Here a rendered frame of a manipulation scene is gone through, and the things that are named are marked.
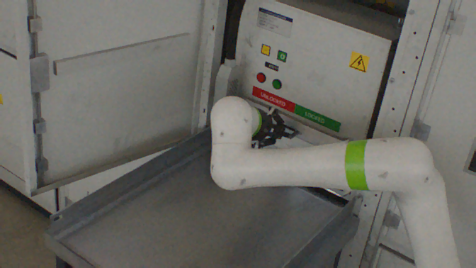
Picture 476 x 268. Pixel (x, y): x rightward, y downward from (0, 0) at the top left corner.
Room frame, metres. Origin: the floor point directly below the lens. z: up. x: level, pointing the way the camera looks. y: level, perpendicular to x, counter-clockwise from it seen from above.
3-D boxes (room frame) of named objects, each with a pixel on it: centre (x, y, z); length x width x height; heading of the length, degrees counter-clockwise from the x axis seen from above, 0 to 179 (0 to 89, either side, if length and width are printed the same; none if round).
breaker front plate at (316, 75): (1.66, -0.17, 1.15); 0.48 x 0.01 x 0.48; 58
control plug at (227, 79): (1.72, 0.05, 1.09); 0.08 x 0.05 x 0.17; 148
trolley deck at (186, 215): (1.34, 0.03, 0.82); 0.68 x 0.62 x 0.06; 148
